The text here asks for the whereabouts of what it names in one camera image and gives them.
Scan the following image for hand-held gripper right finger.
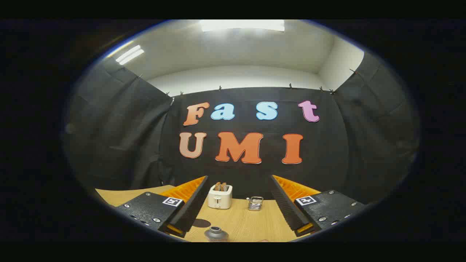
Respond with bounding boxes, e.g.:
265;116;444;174
269;175;366;238

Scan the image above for white toaster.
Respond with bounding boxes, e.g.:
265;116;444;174
208;184;233;210

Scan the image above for wooden table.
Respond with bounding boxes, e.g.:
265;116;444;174
95;185;310;242

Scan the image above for small clear glass container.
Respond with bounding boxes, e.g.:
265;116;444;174
246;196;264;211

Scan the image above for black backdrop cloth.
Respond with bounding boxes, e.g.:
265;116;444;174
62;51;421;204

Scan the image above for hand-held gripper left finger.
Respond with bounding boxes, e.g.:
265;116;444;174
116;175;209;239

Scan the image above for ceiling tube light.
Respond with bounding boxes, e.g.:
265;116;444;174
115;45;145;66

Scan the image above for silver juice bottle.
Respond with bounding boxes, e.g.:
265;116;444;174
204;226;229;242

